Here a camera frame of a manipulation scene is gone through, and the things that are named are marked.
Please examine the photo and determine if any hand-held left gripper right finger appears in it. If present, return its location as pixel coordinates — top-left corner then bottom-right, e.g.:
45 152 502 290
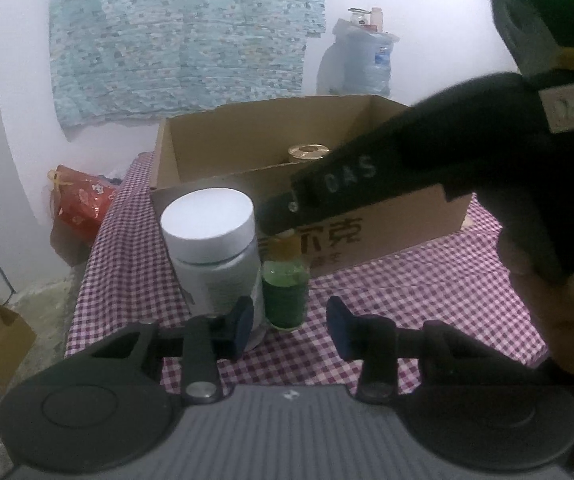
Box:
326 296 492 406

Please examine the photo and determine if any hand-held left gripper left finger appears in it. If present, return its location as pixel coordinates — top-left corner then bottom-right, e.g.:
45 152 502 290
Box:
90 296 255 406

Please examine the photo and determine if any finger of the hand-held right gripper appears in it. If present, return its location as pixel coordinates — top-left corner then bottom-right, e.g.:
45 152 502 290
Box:
257 187 319 239

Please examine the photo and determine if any green glass dropper bottle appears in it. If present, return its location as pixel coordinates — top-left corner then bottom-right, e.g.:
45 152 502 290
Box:
261 232 312 331

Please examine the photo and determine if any black jar with gold lid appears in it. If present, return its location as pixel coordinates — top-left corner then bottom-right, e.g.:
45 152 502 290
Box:
287 143 332 165

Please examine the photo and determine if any white plastic pill bottle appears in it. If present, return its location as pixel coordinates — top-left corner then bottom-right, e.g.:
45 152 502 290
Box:
159 187 268 353

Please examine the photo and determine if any large cardboard box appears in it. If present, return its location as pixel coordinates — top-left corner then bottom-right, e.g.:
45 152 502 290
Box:
149 94 472 278

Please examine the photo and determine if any person's right hand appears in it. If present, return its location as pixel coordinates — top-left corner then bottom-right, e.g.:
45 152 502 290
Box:
511 260 574 376

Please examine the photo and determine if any large blue water jug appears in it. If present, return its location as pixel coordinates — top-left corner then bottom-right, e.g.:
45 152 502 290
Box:
316 16 400 100

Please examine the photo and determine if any purple checkered tablecloth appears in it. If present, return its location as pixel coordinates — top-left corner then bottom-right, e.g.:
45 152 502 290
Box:
64 152 550 396

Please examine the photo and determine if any red patterned gift bag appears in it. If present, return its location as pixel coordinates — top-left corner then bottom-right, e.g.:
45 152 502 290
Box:
48 164 118 233

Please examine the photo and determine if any teal patterned wall cloth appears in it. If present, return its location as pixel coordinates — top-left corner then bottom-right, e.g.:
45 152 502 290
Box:
47 0 327 128

